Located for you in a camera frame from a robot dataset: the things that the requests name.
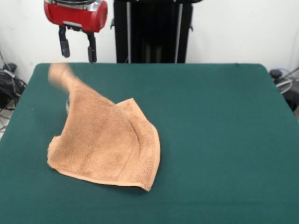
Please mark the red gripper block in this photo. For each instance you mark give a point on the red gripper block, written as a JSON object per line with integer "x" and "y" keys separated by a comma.
{"x": 77, "y": 15}

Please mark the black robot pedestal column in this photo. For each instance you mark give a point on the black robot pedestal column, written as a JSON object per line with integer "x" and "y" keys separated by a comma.
{"x": 151, "y": 35}

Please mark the grey wheeled chair base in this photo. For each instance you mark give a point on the grey wheeled chair base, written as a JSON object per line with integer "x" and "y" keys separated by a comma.
{"x": 286, "y": 86}

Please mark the tan terry towel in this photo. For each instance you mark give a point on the tan terry towel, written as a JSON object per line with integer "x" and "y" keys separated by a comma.
{"x": 105, "y": 144}

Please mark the dark green table cloth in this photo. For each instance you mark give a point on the dark green table cloth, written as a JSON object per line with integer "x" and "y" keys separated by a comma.
{"x": 210, "y": 140}

